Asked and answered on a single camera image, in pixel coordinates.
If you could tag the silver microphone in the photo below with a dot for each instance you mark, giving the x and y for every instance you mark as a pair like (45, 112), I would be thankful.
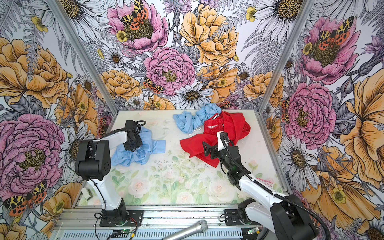
(197, 228)

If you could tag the pink patterned sticker patch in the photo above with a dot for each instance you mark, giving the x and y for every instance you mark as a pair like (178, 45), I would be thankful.
(265, 182)

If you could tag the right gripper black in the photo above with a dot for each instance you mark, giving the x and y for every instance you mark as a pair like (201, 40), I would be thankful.
(214, 151)

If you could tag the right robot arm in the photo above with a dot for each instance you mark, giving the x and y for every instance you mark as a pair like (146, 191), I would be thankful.
(284, 215)

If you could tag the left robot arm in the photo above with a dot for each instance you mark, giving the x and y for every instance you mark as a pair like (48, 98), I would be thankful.
(93, 164)

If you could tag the green circuit board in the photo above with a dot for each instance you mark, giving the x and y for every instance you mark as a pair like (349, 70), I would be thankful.
(125, 232)

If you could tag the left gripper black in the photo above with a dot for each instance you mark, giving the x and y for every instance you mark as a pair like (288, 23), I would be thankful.
(133, 143)

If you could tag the light blue shirt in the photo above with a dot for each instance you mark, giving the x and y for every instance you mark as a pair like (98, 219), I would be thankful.
(142, 154)

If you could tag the red cloth garment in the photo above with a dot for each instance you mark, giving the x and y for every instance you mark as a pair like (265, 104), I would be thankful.
(232, 123)

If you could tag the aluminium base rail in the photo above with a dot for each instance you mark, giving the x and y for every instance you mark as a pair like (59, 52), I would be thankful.
(158, 222)

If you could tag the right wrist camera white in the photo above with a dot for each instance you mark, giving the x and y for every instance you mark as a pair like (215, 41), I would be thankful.
(223, 140)

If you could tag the light blue knit cloth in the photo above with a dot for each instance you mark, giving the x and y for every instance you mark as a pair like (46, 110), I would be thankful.
(188, 122)

